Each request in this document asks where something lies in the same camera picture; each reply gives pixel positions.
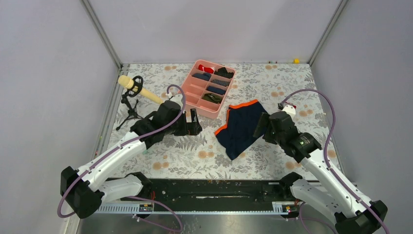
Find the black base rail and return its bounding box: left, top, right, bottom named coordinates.
left=139, top=178, right=301, bottom=213

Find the black rolled garment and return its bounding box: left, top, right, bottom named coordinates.
left=214, top=67, right=234, bottom=79

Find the striped rolled garment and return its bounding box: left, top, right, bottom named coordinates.
left=211, top=79, right=230, bottom=87

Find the navy rolled garment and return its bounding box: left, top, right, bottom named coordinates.
left=192, top=73, right=211, bottom=81

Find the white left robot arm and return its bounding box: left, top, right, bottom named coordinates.
left=57, top=100, right=202, bottom=219

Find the black tripod microphone stand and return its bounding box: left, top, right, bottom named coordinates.
left=115, top=75, right=145, bottom=132

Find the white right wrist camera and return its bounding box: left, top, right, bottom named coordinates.
left=282, top=108, right=296, bottom=118

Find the yellow microphone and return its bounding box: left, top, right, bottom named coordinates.
left=118, top=75, right=163, bottom=104

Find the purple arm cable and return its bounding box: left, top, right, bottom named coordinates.
left=279, top=89, right=391, bottom=234
left=57, top=84, right=187, bottom=219

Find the pink compartment organizer box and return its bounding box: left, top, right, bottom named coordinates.
left=181, top=59, right=236, bottom=119

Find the olive green rolled garment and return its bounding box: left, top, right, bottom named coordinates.
left=202, top=93, right=223, bottom=104

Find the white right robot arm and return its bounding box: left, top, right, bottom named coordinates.
left=254, top=111, right=388, bottom=234

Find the blue rolled garment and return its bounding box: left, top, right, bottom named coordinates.
left=206, top=86, right=226, bottom=95

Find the navy orange boxer underwear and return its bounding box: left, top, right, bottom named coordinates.
left=215, top=99, right=267, bottom=160

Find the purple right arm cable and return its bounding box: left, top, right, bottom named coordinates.
left=279, top=89, right=391, bottom=234

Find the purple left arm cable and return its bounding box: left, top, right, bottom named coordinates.
left=57, top=84, right=187, bottom=219

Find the red rolled garment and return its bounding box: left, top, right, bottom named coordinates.
left=198, top=64, right=215, bottom=74

